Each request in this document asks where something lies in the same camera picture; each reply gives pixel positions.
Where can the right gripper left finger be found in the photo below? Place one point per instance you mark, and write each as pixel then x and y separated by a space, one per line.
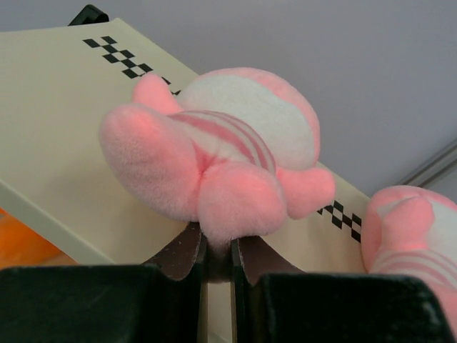
pixel 160 300

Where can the orange shark plush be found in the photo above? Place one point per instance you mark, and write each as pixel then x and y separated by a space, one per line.
pixel 23 247

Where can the beige three-tier shelf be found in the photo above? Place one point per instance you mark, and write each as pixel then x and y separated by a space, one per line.
pixel 57 85

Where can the light pink plush on shelf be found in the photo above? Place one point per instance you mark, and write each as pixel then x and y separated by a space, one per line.
pixel 412 231

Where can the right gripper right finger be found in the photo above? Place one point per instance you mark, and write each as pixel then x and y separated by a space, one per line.
pixel 274 301

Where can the light pink plush with face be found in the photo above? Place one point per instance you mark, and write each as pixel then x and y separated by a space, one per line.
pixel 236 151

